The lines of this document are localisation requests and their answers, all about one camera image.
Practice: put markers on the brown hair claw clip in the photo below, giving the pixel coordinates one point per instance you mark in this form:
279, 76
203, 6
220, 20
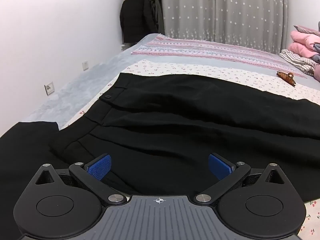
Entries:
285, 76

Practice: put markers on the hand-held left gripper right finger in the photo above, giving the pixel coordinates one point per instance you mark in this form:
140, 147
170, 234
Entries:
220, 166

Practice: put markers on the pile of folded clothes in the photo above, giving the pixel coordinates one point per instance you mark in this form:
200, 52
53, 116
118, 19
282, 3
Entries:
303, 41

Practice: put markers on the black pants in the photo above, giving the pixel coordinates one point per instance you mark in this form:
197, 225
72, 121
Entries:
175, 125

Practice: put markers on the mauve grey cushion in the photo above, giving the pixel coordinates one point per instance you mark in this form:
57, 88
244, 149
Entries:
306, 29

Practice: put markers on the grey star print curtain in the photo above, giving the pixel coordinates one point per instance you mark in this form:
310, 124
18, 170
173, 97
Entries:
225, 10

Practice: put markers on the cherry print bed sheet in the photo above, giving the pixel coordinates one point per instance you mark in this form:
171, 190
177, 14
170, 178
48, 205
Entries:
225, 76

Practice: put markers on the hanging grey coat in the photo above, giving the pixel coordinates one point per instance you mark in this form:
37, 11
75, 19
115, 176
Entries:
153, 7

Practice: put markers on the hanging black coat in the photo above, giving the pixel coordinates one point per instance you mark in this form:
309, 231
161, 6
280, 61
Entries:
132, 17

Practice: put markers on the pink striped blanket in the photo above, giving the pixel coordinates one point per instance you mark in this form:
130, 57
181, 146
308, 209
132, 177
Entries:
200, 52

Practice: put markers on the grey striped cloth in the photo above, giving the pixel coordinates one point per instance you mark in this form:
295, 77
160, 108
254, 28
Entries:
296, 60

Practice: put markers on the grey garment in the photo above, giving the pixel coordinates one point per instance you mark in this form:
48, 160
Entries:
317, 52

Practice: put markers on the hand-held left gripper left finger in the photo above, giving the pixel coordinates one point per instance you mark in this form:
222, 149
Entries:
98, 166

